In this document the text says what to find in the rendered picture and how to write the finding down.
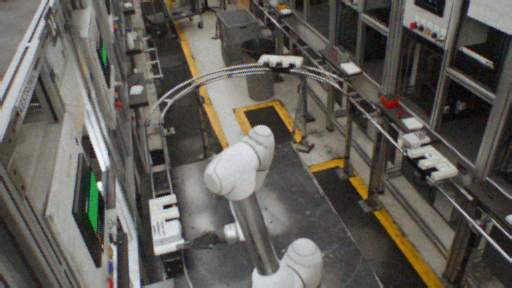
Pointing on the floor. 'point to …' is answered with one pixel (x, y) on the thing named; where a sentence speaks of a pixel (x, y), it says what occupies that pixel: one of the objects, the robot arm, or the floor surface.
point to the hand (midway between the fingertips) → (183, 246)
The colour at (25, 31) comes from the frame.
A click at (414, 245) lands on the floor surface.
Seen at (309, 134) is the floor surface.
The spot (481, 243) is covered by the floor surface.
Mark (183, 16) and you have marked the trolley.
